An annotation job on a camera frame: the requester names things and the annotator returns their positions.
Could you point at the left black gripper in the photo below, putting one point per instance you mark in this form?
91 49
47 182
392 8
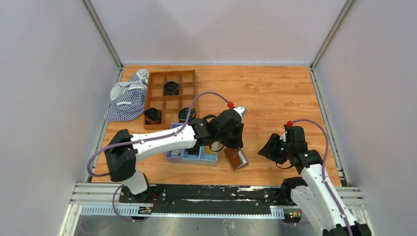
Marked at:
234 140

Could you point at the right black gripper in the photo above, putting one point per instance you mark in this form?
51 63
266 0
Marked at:
276 145

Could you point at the brown leather card holder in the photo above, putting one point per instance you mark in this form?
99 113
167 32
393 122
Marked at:
236 158

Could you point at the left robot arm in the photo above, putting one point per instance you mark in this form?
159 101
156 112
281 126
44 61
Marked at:
125 149

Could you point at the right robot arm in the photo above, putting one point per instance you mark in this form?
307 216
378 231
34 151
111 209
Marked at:
312 191

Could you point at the gold VIP card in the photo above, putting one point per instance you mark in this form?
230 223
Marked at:
209 151

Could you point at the blue three-compartment box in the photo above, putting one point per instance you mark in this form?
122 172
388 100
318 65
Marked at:
194 156

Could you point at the dark patterned rolled belt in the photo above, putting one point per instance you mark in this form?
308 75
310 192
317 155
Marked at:
185 113

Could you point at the brown wooden grid tray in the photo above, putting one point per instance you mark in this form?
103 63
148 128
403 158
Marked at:
172 104

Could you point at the black rolled belt top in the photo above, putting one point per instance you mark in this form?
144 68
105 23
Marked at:
171 88

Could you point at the black rolled belt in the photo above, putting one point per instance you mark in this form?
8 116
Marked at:
153 116
171 88

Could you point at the black rolled belt left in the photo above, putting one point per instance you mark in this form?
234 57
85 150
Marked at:
153 116

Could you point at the striped blue white cloth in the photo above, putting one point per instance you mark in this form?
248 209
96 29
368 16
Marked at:
128 99

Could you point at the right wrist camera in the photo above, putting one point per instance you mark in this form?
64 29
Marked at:
294 135

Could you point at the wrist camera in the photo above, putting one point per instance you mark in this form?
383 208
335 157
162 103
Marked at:
242 111
294 135

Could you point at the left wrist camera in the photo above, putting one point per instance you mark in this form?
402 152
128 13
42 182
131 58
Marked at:
242 111

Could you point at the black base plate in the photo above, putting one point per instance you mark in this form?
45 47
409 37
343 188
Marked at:
209 199

